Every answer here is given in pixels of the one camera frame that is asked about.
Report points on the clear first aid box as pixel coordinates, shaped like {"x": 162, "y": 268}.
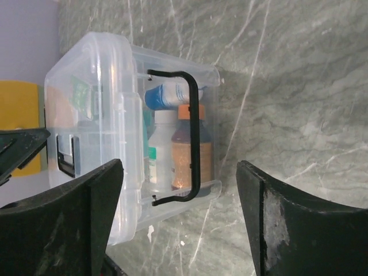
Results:
{"x": 153, "y": 69}

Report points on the amber bottle orange cap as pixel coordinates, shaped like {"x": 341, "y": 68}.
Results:
{"x": 187, "y": 145}

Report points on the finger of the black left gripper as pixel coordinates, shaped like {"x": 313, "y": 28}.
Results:
{"x": 19, "y": 147}

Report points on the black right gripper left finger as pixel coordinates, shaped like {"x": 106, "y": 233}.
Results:
{"x": 64, "y": 230}

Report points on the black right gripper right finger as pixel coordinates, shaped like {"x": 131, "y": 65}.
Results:
{"x": 292, "y": 232}

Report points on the small green box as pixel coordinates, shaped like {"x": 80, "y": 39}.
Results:
{"x": 84, "y": 98}

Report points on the clear lid with black handle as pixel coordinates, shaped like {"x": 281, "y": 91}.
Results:
{"x": 78, "y": 145}

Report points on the cream cylinder with orange face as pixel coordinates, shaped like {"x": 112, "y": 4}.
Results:
{"x": 22, "y": 107}

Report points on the white bottle green label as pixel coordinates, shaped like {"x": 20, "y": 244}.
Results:
{"x": 159, "y": 151}

